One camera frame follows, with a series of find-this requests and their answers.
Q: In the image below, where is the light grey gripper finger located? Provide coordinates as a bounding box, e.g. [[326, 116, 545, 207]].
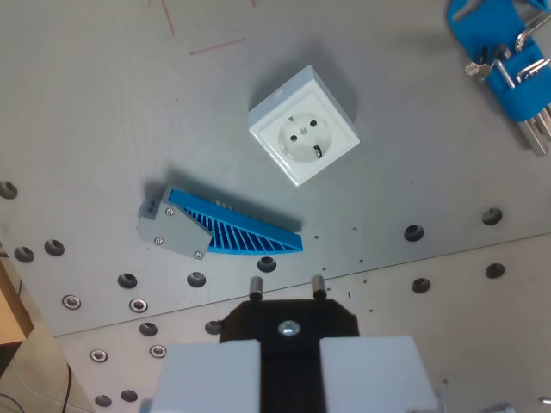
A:
[[151, 339, 263, 413], [319, 335, 441, 413]]

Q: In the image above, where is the wooden board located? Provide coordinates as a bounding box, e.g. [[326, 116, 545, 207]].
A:
[[0, 244, 35, 346]]

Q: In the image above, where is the silver hex key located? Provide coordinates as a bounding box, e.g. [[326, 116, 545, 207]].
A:
[[518, 105, 551, 157], [515, 15, 551, 52], [516, 58, 551, 83], [490, 56, 517, 89]]

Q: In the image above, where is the blue hex key holder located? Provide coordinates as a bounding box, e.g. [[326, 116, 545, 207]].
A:
[[445, 0, 551, 122]]

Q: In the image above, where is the thin black cable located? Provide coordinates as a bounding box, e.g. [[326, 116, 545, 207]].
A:
[[62, 363, 73, 413]]

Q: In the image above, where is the blue ribbed finger, grey mount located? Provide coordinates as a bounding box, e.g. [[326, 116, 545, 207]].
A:
[[136, 185, 304, 261]]

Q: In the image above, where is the white wall socket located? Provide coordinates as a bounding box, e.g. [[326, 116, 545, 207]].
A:
[[248, 64, 361, 187]]

